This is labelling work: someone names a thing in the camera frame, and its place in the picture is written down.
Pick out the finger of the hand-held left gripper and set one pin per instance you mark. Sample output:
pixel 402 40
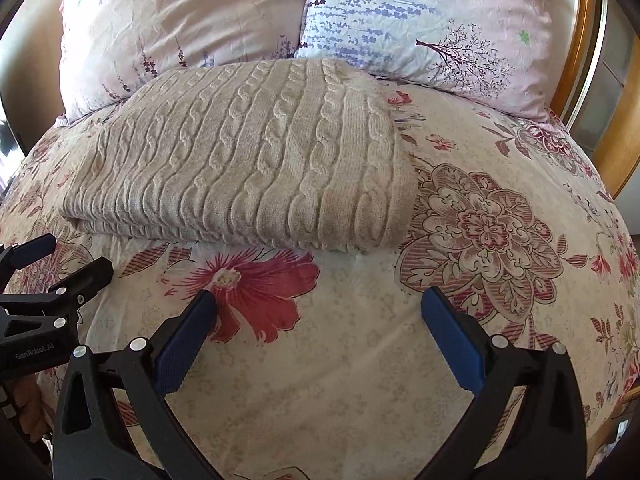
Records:
pixel 92 274
pixel 35 251

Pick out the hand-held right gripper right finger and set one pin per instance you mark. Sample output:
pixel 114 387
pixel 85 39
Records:
pixel 457 345

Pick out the blue floral pillow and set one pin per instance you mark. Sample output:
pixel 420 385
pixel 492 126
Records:
pixel 425 20

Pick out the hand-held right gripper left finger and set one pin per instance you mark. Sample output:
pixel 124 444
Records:
pixel 182 345

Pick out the floral bedspread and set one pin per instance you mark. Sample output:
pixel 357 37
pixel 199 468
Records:
pixel 350 350

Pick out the wooden bed headboard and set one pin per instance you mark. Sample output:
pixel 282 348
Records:
pixel 575 60

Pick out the pink floral pillow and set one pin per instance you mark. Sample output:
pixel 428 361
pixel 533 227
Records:
pixel 190 15

